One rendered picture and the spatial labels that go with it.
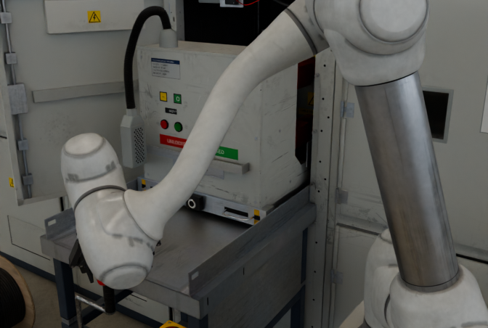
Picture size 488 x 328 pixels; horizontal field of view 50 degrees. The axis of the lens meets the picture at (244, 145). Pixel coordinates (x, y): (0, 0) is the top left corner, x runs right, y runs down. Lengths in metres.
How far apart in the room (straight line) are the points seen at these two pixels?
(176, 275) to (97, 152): 0.61
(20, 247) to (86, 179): 2.33
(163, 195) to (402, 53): 0.44
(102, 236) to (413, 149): 0.51
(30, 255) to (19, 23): 1.64
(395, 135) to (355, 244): 1.04
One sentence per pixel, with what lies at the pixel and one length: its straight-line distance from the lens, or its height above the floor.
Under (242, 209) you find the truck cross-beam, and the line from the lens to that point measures 1.67.
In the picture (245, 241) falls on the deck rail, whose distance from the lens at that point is 1.54.
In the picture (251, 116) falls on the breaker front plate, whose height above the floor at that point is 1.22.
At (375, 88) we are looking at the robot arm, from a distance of 0.82.
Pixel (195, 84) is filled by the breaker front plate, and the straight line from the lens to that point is 1.66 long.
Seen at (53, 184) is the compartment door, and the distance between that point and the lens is 2.06.
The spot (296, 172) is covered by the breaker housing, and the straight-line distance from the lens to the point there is 1.82.
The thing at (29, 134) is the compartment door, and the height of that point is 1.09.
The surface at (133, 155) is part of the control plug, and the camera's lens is 1.77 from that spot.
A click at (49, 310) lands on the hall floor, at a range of 2.96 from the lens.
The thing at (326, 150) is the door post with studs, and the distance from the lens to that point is 1.79.
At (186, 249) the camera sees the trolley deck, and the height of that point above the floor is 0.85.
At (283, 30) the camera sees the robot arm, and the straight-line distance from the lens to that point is 0.94.
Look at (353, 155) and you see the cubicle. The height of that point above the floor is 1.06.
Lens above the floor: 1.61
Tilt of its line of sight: 18 degrees down
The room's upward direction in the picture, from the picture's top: straight up
